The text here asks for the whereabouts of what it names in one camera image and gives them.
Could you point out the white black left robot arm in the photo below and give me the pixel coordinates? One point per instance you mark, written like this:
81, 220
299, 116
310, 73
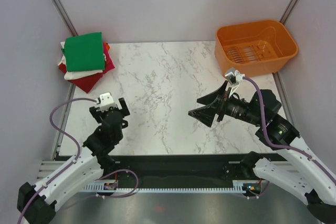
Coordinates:
39, 203

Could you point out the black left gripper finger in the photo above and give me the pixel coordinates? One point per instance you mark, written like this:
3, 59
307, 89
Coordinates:
124, 108
95, 114

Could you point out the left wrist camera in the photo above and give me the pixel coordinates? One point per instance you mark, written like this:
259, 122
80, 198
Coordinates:
105, 102

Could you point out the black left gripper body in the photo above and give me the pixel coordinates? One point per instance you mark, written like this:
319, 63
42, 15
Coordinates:
103, 114

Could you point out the folded orange t-shirt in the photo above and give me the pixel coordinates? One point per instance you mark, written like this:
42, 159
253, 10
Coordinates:
107, 46

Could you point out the aluminium front frame rails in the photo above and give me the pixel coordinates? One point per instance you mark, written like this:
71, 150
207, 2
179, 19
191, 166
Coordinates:
48, 167

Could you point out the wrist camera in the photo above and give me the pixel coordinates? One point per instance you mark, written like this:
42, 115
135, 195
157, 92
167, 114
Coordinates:
234, 78
105, 102

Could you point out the white slotted cable duct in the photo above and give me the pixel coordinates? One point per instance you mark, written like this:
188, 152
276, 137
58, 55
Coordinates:
237, 187

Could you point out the green t-shirt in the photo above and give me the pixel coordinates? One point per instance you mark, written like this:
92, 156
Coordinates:
84, 53

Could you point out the left aluminium corner post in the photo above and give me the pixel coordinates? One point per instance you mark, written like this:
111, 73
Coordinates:
65, 17

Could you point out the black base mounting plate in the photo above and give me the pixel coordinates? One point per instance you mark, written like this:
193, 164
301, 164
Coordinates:
184, 171

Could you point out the orange plastic basket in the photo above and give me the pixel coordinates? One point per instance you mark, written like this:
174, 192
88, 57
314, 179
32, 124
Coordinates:
254, 48

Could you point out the folded white t-shirt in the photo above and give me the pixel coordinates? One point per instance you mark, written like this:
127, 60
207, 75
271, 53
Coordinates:
77, 74

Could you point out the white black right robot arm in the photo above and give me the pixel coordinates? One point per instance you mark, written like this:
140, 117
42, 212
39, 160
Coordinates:
315, 183

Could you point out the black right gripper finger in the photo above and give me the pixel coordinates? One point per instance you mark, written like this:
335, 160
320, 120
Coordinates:
206, 114
209, 98

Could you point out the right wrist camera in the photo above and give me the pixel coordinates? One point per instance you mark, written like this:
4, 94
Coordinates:
234, 78

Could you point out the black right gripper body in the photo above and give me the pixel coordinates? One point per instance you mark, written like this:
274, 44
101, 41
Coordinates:
238, 108

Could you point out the right aluminium table rail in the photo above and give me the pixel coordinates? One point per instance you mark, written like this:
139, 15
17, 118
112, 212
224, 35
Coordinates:
283, 97

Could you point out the folded magenta t-shirt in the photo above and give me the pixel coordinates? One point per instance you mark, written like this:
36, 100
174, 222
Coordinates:
108, 62

